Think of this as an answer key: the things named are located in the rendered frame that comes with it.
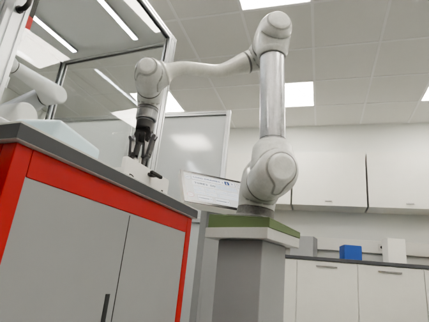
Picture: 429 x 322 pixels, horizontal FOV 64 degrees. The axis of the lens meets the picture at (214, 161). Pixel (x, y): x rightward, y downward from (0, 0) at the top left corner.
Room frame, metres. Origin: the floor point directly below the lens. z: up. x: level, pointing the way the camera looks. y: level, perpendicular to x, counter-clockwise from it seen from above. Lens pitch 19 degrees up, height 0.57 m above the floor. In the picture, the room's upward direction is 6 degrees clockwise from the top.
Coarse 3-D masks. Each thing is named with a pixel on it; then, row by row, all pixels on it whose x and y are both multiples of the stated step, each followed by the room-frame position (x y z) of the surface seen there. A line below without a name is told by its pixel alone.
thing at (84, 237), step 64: (0, 128) 0.48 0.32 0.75; (0, 192) 0.48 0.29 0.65; (64, 192) 0.58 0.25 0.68; (128, 192) 0.74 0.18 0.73; (0, 256) 0.50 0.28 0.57; (64, 256) 0.61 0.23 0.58; (128, 256) 0.78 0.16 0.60; (0, 320) 0.53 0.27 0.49; (64, 320) 0.64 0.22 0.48; (128, 320) 0.81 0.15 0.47
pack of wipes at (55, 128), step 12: (24, 120) 0.56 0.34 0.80; (36, 120) 0.56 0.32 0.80; (48, 120) 0.56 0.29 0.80; (60, 120) 0.56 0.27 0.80; (48, 132) 0.55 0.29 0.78; (60, 132) 0.56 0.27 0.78; (72, 132) 0.59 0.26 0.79; (72, 144) 0.60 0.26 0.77; (84, 144) 0.63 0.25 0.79; (96, 156) 0.68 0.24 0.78
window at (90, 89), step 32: (64, 0) 1.13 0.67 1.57; (96, 0) 1.27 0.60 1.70; (128, 0) 1.45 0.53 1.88; (32, 32) 1.06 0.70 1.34; (64, 32) 1.17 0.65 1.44; (96, 32) 1.31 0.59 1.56; (128, 32) 1.49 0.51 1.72; (160, 32) 1.73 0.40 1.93; (32, 64) 1.09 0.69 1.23; (64, 64) 1.21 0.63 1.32; (96, 64) 1.35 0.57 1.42; (128, 64) 1.54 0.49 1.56; (32, 96) 1.12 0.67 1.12; (64, 96) 1.24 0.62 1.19; (96, 96) 1.39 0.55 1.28; (128, 96) 1.58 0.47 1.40; (96, 128) 1.43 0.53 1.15; (128, 128) 1.62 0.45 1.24
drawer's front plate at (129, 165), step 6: (126, 162) 1.10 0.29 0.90; (132, 162) 1.13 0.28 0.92; (138, 162) 1.16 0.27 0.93; (126, 168) 1.11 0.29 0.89; (132, 168) 1.14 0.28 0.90; (138, 168) 1.17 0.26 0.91; (144, 168) 1.20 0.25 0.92; (132, 174) 1.14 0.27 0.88; (138, 174) 1.17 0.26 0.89; (144, 174) 1.21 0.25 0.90; (144, 180) 1.21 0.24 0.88; (150, 180) 1.24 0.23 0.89; (156, 180) 1.28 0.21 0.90; (162, 180) 1.32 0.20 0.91; (168, 180) 1.36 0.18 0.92; (156, 186) 1.29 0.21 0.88; (162, 186) 1.32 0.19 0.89; (168, 186) 1.36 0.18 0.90
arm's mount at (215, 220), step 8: (216, 216) 1.38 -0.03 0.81; (224, 216) 1.36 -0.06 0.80; (232, 216) 1.34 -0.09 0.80; (240, 216) 1.31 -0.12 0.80; (248, 216) 1.29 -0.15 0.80; (208, 224) 1.41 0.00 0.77; (216, 224) 1.38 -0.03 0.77; (224, 224) 1.36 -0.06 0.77; (232, 224) 1.33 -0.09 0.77; (240, 224) 1.31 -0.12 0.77; (248, 224) 1.29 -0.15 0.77; (256, 224) 1.27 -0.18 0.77; (264, 224) 1.25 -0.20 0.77; (272, 224) 1.26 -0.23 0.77; (280, 224) 1.31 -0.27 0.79; (288, 232) 1.36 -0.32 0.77; (296, 232) 1.43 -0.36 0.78
